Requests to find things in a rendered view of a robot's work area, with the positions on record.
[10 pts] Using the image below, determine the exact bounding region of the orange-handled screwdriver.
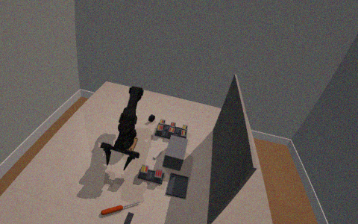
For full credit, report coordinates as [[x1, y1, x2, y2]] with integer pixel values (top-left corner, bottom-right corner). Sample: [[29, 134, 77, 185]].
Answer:
[[101, 202, 139, 215]]

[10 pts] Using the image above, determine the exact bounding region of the dark grey flat panel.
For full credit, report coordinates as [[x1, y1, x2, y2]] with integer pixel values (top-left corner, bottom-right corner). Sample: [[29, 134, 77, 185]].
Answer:
[[207, 74, 257, 224]]

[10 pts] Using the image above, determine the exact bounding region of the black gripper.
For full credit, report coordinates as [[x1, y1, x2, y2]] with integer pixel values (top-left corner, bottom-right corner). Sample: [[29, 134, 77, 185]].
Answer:
[[100, 135, 140, 171]]

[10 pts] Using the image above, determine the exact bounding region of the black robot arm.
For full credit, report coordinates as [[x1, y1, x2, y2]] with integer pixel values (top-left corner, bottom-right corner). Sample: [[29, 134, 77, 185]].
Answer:
[[114, 87, 144, 151]]

